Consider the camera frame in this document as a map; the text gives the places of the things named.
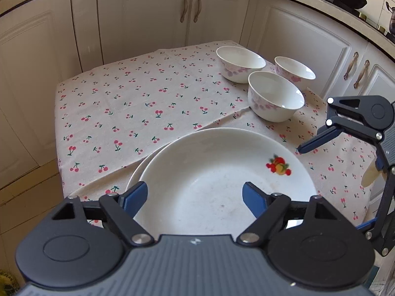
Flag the steel cooking pot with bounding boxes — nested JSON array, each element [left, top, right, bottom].
[[386, 2, 395, 36]]

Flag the right gloved hand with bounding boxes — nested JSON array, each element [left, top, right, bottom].
[[361, 158, 387, 187]]

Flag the cherry print tablecloth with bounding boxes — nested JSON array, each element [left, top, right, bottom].
[[54, 39, 379, 227]]

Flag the white lower cabinets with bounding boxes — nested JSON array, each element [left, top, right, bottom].
[[1, 0, 394, 186]]

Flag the fruit plate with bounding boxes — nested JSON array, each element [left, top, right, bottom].
[[135, 128, 317, 238], [126, 152, 156, 190]]

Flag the floral bowl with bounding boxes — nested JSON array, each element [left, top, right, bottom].
[[216, 45, 266, 84], [275, 56, 316, 91], [248, 71, 305, 122]]

